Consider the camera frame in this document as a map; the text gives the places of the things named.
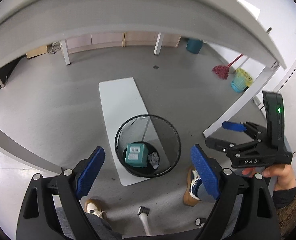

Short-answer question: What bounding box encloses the white curved table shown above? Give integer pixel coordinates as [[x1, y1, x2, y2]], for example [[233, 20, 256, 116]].
[[0, 0, 288, 176]]

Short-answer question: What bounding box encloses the white chair base leg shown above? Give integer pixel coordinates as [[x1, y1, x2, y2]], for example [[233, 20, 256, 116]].
[[137, 206, 152, 236]]

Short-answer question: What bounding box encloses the black mesh trash bin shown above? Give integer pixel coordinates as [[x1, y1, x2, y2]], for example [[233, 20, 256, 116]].
[[114, 114, 182, 178]]

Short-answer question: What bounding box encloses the red mop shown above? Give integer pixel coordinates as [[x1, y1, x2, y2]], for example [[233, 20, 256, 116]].
[[212, 54, 243, 80]]

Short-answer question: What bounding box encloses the person's right hand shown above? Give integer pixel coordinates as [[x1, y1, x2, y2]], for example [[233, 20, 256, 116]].
[[241, 163, 296, 192]]

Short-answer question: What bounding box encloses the teal cardboard box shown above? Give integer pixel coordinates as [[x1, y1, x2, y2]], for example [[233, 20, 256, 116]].
[[125, 142, 149, 167]]

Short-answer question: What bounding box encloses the crumpled grey wrapper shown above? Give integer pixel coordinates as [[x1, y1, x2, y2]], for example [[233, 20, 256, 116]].
[[147, 152, 159, 169]]

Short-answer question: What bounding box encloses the white board on floor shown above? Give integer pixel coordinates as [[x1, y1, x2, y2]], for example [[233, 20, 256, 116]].
[[99, 77, 148, 186]]

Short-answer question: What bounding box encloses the right brown sneaker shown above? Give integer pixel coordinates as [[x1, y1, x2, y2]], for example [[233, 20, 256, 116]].
[[183, 166, 202, 206]]

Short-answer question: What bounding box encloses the brown fuzzy jacket sleeve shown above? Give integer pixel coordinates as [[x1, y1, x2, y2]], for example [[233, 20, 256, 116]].
[[272, 187, 296, 239]]

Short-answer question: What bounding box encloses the dark teal waste bin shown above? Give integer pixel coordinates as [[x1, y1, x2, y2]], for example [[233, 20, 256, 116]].
[[186, 38, 204, 54]]

